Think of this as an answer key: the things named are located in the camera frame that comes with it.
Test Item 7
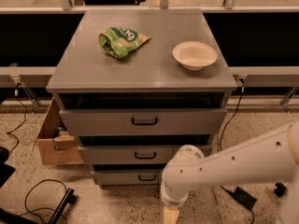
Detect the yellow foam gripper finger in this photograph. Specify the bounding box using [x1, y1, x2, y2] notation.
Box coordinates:
[164, 206, 179, 224]

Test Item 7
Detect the grey bottom drawer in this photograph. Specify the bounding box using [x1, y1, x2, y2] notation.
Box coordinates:
[91, 170, 162, 186]

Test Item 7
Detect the grey drawer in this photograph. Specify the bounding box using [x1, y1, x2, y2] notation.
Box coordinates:
[78, 144, 213, 166]
[60, 108, 226, 136]
[91, 170, 162, 186]

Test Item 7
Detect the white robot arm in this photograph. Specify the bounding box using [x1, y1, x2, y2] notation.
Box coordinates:
[161, 122, 299, 224]

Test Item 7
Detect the grey middle drawer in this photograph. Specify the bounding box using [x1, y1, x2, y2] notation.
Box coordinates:
[78, 144, 213, 166]

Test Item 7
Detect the grey drawer cabinet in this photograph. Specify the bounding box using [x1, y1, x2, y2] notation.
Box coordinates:
[46, 8, 237, 189]

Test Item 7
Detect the grey top drawer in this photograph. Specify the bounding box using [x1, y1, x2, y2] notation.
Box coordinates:
[60, 108, 226, 136]

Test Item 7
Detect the black power adapter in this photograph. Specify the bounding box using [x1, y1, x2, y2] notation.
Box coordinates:
[233, 187, 257, 210]

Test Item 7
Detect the black stand leg left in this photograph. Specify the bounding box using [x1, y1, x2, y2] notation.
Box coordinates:
[48, 189, 77, 224]

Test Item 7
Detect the black stand leg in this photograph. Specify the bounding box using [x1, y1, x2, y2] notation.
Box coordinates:
[274, 182, 287, 197]
[48, 189, 77, 224]

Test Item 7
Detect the black stand leg right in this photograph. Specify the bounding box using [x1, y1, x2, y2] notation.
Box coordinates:
[274, 182, 287, 197]

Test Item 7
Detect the cardboard box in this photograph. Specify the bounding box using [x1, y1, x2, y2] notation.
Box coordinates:
[36, 99, 83, 165]

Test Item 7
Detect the white paper bowl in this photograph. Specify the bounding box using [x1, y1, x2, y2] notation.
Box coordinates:
[172, 42, 218, 71]

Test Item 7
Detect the black object left edge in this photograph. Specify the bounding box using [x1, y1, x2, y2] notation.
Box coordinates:
[0, 147, 16, 188]

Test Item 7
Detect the green chip bag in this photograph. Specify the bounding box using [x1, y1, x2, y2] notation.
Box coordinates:
[98, 27, 150, 59]

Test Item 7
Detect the black floor cable loop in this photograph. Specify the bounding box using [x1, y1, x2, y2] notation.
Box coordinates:
[19, 178, 69, 224]

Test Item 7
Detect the black cable right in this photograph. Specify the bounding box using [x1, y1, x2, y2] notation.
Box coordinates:
[218, 77, 256, 224]

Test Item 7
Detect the black cable left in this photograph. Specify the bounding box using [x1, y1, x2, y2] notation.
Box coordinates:
[5, 82, 28, 154]

